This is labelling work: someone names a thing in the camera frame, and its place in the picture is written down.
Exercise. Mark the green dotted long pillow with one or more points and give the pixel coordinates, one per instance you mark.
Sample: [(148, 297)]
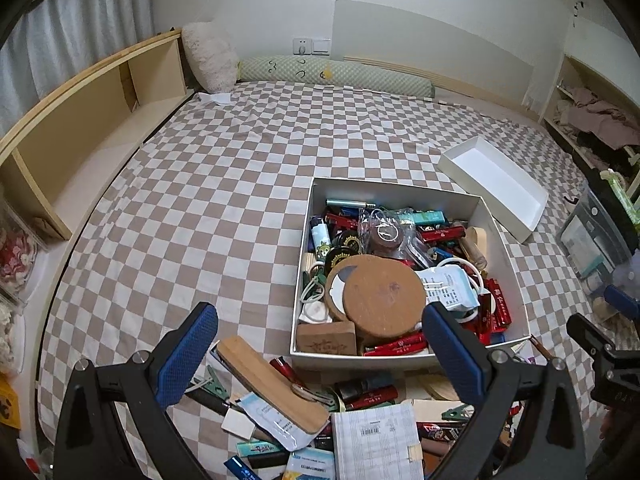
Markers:
[(316, 70)]

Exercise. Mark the panda cork coaster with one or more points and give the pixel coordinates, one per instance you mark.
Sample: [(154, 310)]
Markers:
[(336, 283)]

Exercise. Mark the brown cardboard small box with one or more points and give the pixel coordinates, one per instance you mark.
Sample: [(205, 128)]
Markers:
[(336, 338)]

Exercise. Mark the white grid notebook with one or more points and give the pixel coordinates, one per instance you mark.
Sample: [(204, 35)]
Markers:
[(377, 443)]

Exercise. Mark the large white cardboard box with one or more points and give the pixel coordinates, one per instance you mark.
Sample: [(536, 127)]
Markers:
[(455, 206)]

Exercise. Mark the brown white checkered bedsheet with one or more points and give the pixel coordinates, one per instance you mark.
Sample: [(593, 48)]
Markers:
[(212, 209)]

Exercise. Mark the long wooden block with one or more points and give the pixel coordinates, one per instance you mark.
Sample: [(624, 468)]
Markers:
[(258, 375)]

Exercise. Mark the white box lid tray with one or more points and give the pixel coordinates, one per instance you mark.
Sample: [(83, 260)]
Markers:
[(513, 197)]

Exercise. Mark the black cylinder tube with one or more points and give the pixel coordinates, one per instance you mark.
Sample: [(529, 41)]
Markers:
[(208, 400)]

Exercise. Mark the small white square card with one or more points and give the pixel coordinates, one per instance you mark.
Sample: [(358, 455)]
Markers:
[(238, 424)]

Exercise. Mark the red cosmetic tube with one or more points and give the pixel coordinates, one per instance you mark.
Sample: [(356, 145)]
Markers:
[(373, 398)]

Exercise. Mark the blue white medicine pouch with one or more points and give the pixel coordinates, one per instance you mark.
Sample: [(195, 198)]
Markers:
[(310, 464)]

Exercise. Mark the white wall socket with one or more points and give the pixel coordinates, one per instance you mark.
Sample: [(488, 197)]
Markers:
[(311, 46)]

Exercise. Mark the wooden wardrobe with clothes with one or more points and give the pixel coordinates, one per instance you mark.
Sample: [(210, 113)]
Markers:
[(594, 121)]

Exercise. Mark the wooden bedside shelf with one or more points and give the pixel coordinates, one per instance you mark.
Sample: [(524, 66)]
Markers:
[(59, 158)]

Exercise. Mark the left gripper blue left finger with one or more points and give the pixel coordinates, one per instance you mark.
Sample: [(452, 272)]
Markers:
[(90, 442)]

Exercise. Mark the round cork coaster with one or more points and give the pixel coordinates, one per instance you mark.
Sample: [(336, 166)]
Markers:
[(384, 299)]

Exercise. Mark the teal cosmetic tube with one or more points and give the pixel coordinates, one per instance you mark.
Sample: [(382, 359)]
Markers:
[(426, 219)]

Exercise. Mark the green plastic clip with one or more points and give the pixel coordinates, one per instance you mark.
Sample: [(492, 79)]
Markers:
[(211, 384)]

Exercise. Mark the white light blue sachet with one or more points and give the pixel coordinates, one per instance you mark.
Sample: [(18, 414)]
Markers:
[(289, 435)]

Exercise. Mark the grey curtain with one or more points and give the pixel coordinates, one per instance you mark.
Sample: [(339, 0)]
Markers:
[(57, 40)]

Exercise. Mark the white fluffy pillow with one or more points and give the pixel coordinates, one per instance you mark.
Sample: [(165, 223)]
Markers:
[(211, 57)]

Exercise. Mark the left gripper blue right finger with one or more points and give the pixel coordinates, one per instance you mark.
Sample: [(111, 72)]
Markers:
[(526, 422)]

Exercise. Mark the clear plastic storage bin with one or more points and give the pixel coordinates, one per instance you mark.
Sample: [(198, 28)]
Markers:
[(594, 241)]

